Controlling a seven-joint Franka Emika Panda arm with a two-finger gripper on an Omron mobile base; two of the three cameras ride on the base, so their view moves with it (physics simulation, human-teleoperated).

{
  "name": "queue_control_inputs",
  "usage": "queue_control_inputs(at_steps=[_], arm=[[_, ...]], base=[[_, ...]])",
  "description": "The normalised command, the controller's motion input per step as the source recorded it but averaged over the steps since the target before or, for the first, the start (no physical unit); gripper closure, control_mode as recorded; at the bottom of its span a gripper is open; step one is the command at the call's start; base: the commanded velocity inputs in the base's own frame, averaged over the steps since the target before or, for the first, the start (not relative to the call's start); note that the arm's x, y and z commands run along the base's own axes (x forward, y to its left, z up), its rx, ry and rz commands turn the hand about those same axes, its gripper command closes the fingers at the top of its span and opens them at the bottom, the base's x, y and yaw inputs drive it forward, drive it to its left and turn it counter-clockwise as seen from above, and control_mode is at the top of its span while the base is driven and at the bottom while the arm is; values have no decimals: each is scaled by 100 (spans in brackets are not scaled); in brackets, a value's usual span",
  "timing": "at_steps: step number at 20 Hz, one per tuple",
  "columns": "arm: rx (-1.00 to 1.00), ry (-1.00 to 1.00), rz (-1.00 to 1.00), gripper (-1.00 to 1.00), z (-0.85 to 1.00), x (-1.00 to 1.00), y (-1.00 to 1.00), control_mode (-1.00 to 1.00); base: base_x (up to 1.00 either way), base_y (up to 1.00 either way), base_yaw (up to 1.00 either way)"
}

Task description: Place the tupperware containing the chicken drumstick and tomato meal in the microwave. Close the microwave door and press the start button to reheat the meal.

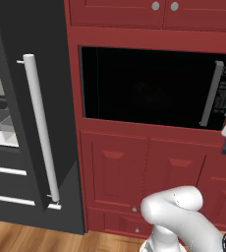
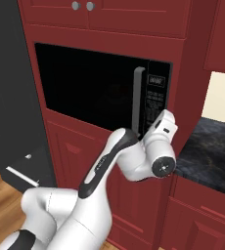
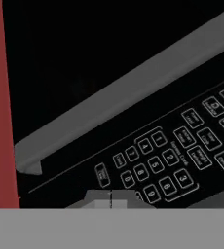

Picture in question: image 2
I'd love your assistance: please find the red upper cupboard door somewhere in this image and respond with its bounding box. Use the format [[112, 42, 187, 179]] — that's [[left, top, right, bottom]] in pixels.
[[87, 0, 193, 39], [18, 0, 90, 30]]

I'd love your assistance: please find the red drawer front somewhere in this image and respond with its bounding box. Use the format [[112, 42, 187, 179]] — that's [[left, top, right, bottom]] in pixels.
[[172, 175, 225, 223]]

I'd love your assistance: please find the grey round cupboard knob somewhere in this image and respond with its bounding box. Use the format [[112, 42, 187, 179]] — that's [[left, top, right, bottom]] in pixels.
[[85, 1, 96, 12], [70, 0, 82, 11]]

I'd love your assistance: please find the grey microwave door handle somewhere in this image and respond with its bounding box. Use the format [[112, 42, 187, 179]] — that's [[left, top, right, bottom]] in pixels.
[[131, 65, 147, 135]]

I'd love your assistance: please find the black microwave oven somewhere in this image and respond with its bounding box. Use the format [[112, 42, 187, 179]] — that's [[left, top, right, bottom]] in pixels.
[[34, 42, 174, 139]]

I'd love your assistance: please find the red wall cupboard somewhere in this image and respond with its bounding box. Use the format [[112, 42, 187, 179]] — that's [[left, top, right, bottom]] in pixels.
[[202, 0, 225, 75]]

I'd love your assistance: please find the red base cupboard door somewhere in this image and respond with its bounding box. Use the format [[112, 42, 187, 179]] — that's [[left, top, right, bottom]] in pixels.
[[160, 196, 225, 250]]

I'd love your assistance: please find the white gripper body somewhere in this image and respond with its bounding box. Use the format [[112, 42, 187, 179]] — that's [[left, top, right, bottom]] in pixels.
[[158, 108, 179, 129]]

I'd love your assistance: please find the black microwave door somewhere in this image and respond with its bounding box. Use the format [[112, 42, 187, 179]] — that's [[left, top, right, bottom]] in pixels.
[[34, 43, 149, 135]]

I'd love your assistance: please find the white fridge handle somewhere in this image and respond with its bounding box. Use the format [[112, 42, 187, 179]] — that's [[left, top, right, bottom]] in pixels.
[[5, 165, 40, 188]]

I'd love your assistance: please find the black fridge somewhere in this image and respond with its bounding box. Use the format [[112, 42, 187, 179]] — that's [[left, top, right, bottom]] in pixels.
[[0, 0, 58, 193]]

